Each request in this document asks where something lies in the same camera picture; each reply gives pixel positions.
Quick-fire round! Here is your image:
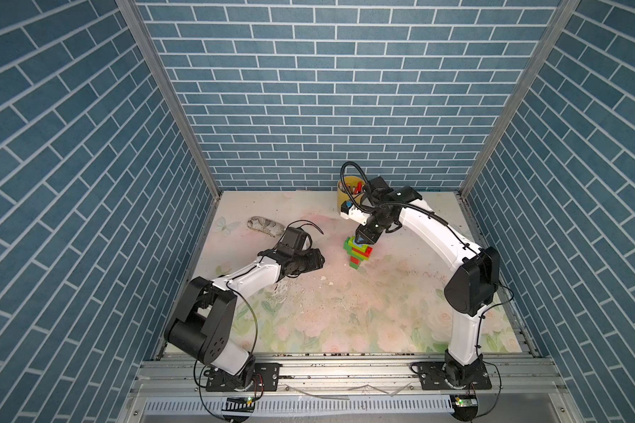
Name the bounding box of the lime long lego brick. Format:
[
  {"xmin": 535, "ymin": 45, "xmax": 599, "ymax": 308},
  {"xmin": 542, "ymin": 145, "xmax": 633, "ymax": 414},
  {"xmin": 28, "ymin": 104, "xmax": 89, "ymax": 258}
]
[{"xmin": 347, "ymin": 236, "xmax": 370, "ymax": 257}]

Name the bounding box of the red long lego brick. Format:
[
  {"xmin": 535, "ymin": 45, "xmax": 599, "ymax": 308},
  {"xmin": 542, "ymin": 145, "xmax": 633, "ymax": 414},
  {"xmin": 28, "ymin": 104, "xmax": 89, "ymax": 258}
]
[{"xmin": 353, "ymin": 247, "xmax": 372, "ymax": 257}]

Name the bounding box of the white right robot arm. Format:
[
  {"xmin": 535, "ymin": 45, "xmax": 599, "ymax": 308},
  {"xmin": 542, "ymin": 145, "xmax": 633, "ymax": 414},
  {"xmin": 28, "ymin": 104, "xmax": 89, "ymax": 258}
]
[{"xmin": 340, "ymin": 161, "xmax": 500, "ymax": 375}]

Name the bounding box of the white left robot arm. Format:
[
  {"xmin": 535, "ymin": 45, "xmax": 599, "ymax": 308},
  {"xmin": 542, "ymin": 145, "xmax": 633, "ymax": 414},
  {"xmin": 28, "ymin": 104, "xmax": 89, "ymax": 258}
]
[{"xmin": 164, "ymin": 227, "xmax": 326, "ymax": 385}]

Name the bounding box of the yellow pen holder cup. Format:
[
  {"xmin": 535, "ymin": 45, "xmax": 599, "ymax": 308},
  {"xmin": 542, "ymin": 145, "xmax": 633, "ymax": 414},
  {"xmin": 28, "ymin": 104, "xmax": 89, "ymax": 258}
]
[{"xmin": 336, "ymin": 176, "xmax": 364, "ymax": 212}]

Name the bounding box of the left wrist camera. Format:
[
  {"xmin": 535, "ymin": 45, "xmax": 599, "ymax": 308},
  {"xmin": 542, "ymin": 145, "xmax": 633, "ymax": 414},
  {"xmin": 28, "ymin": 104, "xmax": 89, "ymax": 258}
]
[{"xmin": 277, "ymin": 227, "xmax": 309, "ymax": 256}]

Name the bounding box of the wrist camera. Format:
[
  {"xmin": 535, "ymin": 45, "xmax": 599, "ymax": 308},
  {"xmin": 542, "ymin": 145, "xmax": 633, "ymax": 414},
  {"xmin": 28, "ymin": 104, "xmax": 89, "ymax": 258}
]
[
  {"xmin": 364, "ymin": 176, "xmax": 423, "ymax": 206},
  {"xmin": 277, "ymin": 227, "xmax": 309, "ymax": 256}
]

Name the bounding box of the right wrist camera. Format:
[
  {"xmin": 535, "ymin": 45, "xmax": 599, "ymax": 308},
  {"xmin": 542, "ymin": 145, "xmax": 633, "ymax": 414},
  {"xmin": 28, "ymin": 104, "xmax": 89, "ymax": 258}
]
[{"xmin": 364, "ymin": 176, "xmax": 423, "ymax": 206}]

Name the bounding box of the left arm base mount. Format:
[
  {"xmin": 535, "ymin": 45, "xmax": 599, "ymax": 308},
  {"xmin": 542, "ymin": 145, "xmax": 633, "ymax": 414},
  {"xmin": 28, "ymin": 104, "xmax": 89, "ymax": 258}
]
[{"xmin": 205, "ymin": 362, "xmax": 282, "ymax": 393}]

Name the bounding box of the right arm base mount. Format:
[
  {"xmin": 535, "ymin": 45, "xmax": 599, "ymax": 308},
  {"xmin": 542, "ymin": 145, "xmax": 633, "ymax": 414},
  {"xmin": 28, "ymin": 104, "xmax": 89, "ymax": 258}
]
[{"xmin": 409, "ymin": 360, "xmax": 492, "ymax": 391}]

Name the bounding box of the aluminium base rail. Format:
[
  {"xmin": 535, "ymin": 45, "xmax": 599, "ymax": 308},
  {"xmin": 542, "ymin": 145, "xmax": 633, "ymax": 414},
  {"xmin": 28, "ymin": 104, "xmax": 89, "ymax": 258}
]
[{"xmin": 130, "ymin": 354, "xmax": 566, "ymax": 398}]

